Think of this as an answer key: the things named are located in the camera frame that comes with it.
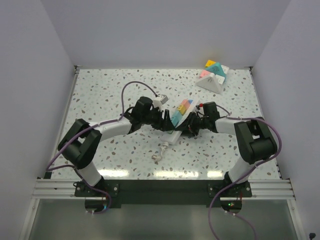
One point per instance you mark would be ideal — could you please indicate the aluminium rail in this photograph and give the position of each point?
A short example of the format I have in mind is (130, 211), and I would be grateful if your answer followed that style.
(255, 189)

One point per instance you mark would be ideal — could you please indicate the yellow plug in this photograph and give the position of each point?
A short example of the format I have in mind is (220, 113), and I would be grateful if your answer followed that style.
(182, 109)

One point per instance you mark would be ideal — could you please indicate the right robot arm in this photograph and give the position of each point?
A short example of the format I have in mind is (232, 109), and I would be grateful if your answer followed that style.
(255, 141)

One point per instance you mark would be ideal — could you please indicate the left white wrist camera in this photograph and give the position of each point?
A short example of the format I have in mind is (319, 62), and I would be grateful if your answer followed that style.
(159, 101)

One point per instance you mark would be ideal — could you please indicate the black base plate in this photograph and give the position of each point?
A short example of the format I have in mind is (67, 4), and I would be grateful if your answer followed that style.
(148, 192)

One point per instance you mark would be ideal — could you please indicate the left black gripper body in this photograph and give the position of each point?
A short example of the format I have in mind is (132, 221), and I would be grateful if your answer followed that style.
(154, 117)

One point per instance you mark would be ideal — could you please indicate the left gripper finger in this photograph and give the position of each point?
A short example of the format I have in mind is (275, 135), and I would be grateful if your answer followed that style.
(160, 127)
(167, 123)

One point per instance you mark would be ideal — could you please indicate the salmon pink plug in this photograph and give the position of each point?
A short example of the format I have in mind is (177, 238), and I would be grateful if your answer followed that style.
(186, 103)

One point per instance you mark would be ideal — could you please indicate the white power strip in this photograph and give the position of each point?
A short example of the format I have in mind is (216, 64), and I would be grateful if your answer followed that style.
(171, 139)

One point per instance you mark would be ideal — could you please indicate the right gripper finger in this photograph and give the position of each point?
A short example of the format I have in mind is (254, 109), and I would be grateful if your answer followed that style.
(189, 133)
(186, 124)

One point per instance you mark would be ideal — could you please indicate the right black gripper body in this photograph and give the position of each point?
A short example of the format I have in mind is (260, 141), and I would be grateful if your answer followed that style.
(199, 123)

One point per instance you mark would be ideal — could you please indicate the white triangular socket adapter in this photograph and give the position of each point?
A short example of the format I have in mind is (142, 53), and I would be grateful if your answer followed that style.
(211, 82)

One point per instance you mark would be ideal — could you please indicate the teal triangular socket adapter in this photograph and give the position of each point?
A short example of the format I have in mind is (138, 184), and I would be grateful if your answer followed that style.
(217, 69)

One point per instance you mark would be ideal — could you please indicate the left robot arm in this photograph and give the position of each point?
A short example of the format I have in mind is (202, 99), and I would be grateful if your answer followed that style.
(80, 144)

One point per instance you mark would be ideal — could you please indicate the light blue plug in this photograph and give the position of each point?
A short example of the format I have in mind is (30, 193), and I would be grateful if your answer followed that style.
(176, 118)

